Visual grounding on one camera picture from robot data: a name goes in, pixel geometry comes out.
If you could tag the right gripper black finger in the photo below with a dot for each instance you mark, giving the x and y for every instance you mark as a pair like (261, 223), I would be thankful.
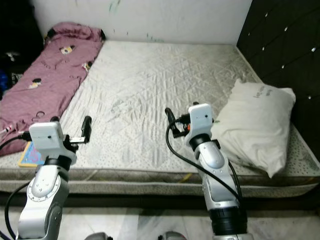
(170, 119)
(194, 104)

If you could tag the grey robot left leg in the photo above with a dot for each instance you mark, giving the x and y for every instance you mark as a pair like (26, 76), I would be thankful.
(96, 236)

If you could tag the pink cartoon print blanket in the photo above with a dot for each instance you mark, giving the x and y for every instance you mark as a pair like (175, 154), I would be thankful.
(50, 75)

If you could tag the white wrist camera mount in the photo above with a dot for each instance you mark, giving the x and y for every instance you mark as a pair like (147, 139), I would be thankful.
(202, 120)
(45, 137)

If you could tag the beige pillow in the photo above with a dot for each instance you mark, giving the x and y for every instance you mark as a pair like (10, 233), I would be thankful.
(255, 125)

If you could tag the black tufted headboard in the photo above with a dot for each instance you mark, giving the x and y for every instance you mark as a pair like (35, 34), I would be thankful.
(285, 40)

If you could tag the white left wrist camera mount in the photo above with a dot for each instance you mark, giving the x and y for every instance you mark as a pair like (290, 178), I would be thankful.
(45, 137)

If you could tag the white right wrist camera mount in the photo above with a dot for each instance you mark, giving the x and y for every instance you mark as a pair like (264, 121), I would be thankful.
(202, 120)

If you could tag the blue bag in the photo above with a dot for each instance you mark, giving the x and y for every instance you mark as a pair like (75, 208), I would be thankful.
(5, 82)

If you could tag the black bag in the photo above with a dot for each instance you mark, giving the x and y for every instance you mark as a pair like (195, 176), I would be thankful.
(15, 75)

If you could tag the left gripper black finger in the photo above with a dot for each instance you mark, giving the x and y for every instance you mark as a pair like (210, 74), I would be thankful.
(87, 130)
(54, 120)

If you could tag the grey robot right leg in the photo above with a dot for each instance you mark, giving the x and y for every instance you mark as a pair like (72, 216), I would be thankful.
(172, 236)

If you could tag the colourful yellow framed board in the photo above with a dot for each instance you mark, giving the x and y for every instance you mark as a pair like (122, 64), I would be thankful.
(30, 157)

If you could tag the grey robot leg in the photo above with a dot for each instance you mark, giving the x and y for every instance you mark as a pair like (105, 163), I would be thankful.
(172, 236)
(96, 236)

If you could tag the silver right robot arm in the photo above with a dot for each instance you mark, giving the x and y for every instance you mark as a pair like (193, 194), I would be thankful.
(222, 195)

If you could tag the beige quilted mattress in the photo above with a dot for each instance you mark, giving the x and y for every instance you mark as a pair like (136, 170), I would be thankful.
(140, 90)

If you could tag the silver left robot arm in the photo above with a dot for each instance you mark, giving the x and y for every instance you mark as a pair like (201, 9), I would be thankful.
(42, 200)

